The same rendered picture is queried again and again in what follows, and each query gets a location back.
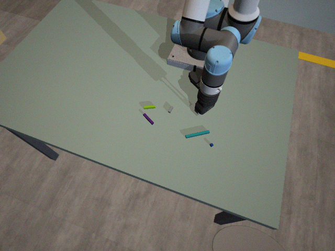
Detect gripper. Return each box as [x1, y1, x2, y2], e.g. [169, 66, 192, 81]
[188, 65, 223, 115]

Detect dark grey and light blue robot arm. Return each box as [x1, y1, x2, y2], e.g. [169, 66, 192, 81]
[171, 0, 262, 88]

